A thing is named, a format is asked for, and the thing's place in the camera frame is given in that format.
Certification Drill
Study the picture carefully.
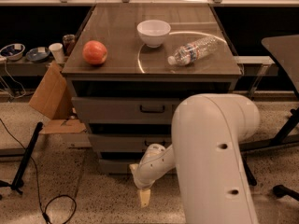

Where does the grey middle drawer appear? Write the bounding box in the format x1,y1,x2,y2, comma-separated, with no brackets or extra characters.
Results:
89,134,171,152

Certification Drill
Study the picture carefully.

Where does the grey top drawer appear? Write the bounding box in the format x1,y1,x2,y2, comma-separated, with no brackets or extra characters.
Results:
72,97,179,124

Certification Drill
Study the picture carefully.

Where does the black stand leg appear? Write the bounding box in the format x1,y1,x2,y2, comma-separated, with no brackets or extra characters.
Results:
242,158,257,187
0,122,43,194

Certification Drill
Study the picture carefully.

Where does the dark glass jar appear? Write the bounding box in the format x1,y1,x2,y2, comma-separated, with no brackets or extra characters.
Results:
63,35,76,55

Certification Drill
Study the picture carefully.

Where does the clear plastic water bottle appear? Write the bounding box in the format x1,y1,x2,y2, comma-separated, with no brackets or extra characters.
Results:
167,36,218,66

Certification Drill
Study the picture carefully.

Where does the brown cardboard box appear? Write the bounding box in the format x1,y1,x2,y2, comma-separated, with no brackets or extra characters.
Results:
29,62,86,134

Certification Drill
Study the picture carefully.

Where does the white rimmed bowl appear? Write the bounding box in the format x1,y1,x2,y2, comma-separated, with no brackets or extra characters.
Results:
0,43,25,61

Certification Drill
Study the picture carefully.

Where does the black left stand leg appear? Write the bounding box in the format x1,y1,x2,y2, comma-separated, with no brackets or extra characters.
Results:
0,122,43,194

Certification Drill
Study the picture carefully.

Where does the red apple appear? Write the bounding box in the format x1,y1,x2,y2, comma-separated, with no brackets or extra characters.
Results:
82,40,107,65

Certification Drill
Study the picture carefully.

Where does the black right stand leg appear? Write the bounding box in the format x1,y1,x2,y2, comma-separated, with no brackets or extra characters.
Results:
242,158,257,187

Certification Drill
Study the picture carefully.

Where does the white paper cup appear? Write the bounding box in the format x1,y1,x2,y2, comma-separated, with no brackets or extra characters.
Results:
49,43,64,63

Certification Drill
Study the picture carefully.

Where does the black caster foot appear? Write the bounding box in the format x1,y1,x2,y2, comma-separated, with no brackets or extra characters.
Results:
272,185,299,202

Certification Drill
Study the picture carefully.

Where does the grey drawer cabinet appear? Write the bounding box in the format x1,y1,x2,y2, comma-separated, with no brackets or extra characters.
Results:
63,3,241,161

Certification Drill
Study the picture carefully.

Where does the white cable on shelf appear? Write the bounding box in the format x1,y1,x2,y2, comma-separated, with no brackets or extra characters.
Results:
0,57,28,100

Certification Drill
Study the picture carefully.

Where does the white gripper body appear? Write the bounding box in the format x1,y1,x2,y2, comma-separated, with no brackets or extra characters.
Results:
133,144,166,189

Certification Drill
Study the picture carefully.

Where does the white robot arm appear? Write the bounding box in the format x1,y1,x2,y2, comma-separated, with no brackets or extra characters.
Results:
130,94,260,224

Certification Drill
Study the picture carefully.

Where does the black floor cable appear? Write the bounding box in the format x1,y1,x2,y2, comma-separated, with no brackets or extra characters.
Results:
0,117,78,224

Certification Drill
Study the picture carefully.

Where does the blue bowl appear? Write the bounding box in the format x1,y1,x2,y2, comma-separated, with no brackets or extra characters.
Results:
25,47,50,63

